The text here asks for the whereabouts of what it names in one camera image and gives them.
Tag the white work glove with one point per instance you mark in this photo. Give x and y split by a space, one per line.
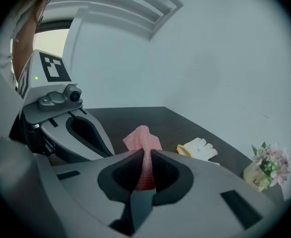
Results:
199 147

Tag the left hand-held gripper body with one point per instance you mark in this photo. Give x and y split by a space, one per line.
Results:
53 68

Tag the pink cloth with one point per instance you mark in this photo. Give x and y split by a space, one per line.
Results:
145 142

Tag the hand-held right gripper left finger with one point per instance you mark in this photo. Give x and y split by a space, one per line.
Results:
90 182

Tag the cream pot with pink flowers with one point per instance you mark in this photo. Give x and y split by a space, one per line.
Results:
264 172

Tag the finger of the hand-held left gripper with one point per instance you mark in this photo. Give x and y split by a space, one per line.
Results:
61 137
90 130

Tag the window with dark frame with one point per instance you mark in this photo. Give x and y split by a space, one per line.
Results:
51 41

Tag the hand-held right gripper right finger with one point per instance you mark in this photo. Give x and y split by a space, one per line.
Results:
204 182

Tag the person's left forearm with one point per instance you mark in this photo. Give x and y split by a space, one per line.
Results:
23 56

